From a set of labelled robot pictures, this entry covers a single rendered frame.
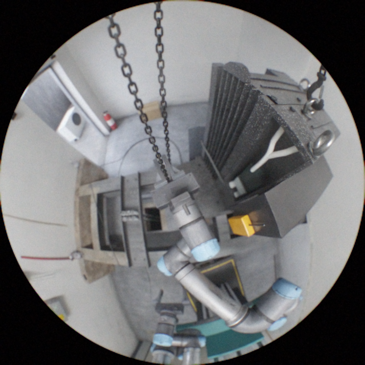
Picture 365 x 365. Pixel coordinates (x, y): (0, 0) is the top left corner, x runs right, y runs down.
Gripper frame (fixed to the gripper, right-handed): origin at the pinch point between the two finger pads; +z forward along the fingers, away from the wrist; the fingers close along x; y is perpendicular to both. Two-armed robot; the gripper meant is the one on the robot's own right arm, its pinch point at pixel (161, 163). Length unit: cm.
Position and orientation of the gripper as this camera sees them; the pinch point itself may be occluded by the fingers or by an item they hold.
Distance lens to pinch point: 40.4
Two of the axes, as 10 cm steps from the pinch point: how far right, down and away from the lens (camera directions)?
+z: -4.5, -8.3, 3.3
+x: 8.9, -4.3, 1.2
